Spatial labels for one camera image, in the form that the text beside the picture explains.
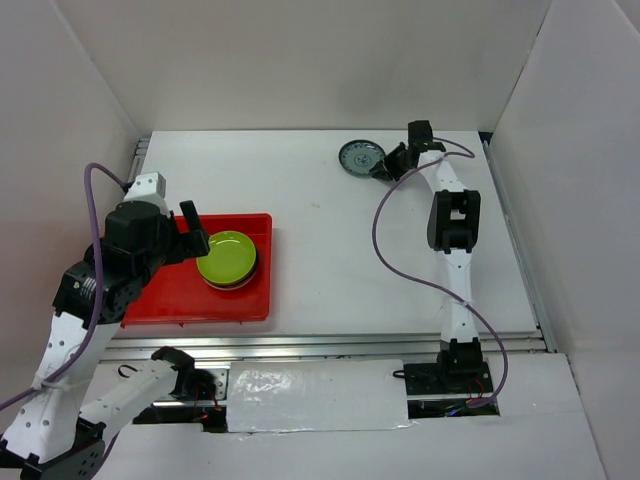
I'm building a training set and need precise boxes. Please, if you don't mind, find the green plate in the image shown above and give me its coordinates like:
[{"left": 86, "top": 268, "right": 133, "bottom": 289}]
[{"left": 196, "top": 231, "right": 258, "bottom": 287}]

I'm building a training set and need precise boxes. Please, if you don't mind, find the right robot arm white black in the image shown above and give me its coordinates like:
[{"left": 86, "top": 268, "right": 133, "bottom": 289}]
[{"left": 371, "top": 120, "right": 483, "bottom": 392}]

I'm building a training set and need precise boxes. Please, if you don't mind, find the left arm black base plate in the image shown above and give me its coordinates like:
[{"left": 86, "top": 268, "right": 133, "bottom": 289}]
[{"left": 169, "top": 369, "right": 226, "bottom": 405}]

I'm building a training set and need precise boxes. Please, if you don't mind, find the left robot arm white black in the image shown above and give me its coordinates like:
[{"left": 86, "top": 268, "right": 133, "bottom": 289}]
[{"left": 1, "top": 201, "right": 209, "bottom": 479}]

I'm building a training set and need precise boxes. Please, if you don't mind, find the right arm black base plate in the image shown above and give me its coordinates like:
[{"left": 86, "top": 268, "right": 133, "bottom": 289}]
[{"left": 392, "top": 362, "right": 493, "bottom": 397}]

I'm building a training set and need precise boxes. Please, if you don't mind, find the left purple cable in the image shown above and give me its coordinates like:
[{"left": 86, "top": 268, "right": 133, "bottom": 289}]
[{"left": 0, "top": 163, "right": 131, "bottom": 471}]

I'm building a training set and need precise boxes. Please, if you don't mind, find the black plate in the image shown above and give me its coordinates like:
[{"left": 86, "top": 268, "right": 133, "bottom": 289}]
[{"left": 196, "top": 252, "right": 259, "bottom": 291}]

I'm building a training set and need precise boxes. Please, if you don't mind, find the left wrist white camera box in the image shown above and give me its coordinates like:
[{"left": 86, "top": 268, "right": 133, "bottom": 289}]
[{"left": 124, "top": 172, "right": 166, "bottom": 205}]

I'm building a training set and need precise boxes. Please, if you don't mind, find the blue patterned plate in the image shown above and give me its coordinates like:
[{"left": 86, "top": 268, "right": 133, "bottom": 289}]
[{"left": 338, "top": 139, "right": 386, "bottom": 178}]

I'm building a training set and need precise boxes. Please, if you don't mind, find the white foam cover board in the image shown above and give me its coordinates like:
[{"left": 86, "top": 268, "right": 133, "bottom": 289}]
[{"left": 226, "top": 360, "right": 410, "bottom": 433}]

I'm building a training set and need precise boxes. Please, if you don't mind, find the red plastic bin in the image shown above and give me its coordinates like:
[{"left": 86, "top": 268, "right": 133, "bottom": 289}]
[{"left": 123, "top": 213, "right": 273, "bottom": 326}]

